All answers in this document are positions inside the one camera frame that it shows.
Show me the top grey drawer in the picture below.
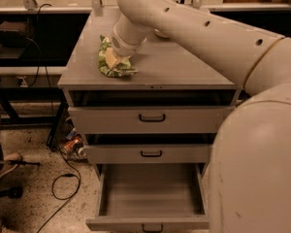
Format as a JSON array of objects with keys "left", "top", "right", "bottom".
[{"left": 68, "top": 107, "right": 233, "bottom": 134}]

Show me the orange can on floor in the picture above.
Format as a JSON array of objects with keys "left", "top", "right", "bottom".
[{"left": 64, "top": 137, "right": 83, "bottom": 153}]

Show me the black hanging cable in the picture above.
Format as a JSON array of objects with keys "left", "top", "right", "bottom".
[{"left": 26, "top": 3, "right": 56, "bottom": 115}]

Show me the green jalapeno chip bag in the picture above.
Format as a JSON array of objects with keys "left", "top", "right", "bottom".
[{"left": 98, "top": 35, "right": 137, "bottom": 78}]

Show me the grey drawer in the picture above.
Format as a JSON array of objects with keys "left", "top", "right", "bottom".
[
  {"left": 68, "top": 107, "right": 233, "bottom": 134},
  {"left": 86, "top": 163, "right": 210, "bottom": 233},
  {"left": 84, "top": 144, "right": 211, "bottom": 164}
]

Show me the middle grey drawer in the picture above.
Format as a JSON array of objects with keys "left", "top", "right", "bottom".
[{"left": 84, "top": 144, "right": 211, "bottom": 164}]

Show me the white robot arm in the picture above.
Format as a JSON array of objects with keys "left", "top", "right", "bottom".
[{"left": 113, "top": 0, "right": 291, "bottom": 233}]

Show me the black floor cable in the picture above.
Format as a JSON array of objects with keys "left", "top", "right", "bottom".
[{"left": 36, "top": 152, "right": 82, "bottom": 233}]

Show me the bottom grey drawer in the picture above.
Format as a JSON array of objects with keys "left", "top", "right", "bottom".
[{"left": 86, "top": 163, "right": 210, "bottom": 233}]

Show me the white bowl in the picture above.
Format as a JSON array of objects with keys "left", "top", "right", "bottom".
[{"left": 154, "top": 29, "right": 169, "bottom": 39}]

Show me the grey drawer cabinet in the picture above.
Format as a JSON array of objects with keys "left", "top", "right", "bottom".
[{"left": 57, "top": 6, "right": 242, "bottom": 233}]

